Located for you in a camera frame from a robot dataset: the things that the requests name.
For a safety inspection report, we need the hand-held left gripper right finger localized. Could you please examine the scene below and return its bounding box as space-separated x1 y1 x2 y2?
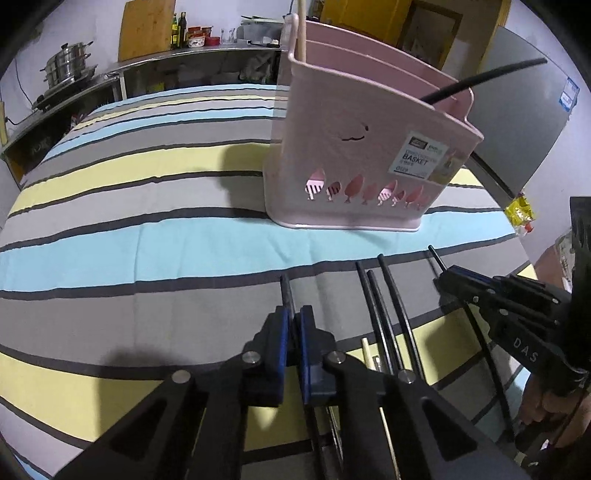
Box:
295 305 532 480

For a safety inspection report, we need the steel kitchen counter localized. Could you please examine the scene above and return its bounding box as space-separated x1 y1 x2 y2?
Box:
0 44 288 186

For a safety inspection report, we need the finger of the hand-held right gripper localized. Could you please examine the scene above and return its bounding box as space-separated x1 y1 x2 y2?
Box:
443 265 573 319
434 276 578 384

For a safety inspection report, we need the framed picture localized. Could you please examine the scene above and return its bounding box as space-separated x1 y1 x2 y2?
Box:
403 0 463 71

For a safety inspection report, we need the person's right hand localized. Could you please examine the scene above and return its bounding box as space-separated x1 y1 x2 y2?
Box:
521 373 591 462

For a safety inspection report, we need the wooden cutting board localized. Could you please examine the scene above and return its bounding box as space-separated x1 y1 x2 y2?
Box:
118 0 177 64

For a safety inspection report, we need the yellow door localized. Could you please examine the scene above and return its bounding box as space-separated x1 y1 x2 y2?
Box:
320 0 413 48

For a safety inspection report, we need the steel steamer pot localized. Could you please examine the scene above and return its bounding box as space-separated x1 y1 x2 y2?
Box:
39 41 99 86

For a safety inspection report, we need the pink plastic utensil basket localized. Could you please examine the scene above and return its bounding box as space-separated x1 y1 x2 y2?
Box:
262 13 485 232

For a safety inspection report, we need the gas stove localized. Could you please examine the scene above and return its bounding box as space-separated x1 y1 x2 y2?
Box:
31 84 100 112

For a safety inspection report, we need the yellow snack packet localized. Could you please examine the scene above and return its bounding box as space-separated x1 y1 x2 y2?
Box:
504 191 537 237

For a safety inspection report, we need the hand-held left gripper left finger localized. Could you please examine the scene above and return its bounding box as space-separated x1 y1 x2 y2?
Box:
55 306 294 480

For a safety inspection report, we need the white kitchen appliance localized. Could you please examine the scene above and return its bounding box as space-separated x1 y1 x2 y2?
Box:
237 15 286 48

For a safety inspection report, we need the striped bedsheet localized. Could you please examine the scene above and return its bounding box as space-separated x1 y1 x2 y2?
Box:
0 83 546 480

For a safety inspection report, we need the grey refrigerator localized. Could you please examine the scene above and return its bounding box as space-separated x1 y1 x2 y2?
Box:
465 25 583 212

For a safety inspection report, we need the red cardboard box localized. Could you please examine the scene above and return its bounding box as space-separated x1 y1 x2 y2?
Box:
533 237 574 296

